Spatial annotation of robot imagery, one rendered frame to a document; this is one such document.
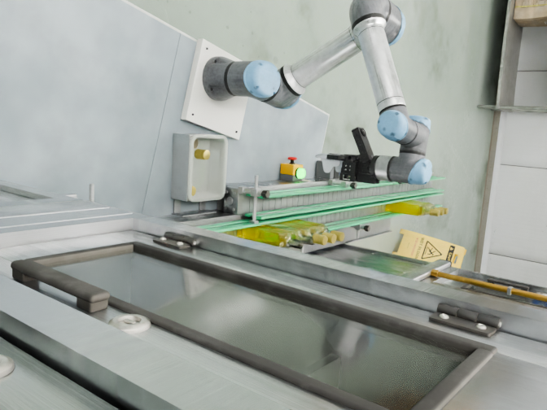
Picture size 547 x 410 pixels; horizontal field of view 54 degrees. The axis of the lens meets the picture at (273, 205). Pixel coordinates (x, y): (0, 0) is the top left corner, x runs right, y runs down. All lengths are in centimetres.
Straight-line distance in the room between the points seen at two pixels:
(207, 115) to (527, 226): 615
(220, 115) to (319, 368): 157
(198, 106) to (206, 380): 155
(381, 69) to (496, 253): 637
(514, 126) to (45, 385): 738
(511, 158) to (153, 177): 627
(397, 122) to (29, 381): 119
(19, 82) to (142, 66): 39
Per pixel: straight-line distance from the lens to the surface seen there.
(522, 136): 759
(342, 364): 44
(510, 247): 770
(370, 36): 158
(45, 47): 157
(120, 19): 171
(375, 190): 276
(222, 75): 183
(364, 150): 165
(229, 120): 197
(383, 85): 151
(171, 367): 37
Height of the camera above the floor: 212
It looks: 37 degrees down
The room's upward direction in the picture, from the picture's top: 100 degrees clockwise
